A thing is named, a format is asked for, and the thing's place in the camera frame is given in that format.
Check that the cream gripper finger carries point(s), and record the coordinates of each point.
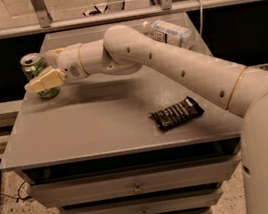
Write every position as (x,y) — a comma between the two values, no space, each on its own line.
(52,55)
(48,79)

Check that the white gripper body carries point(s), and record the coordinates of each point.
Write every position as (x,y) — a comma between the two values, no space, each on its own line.
(70,63)

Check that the green soda can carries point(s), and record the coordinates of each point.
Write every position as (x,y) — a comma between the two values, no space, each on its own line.
(32,65)

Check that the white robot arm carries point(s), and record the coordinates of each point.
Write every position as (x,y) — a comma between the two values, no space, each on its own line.
(241,90)

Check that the clear plastic water bottle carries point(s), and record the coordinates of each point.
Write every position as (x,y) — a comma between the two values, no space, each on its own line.
(172,34)

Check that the grey drawer cabinet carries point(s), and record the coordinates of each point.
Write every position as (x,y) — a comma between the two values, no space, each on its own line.
(102,126)

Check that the black snack bar wrapper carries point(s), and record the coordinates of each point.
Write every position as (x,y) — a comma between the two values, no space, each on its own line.
(177,114)

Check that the top grey drawer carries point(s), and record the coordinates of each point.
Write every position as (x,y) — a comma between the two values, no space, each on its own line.
(77,191)

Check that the middle grey drawer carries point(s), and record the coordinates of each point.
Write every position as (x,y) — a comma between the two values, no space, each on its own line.
(159,204)

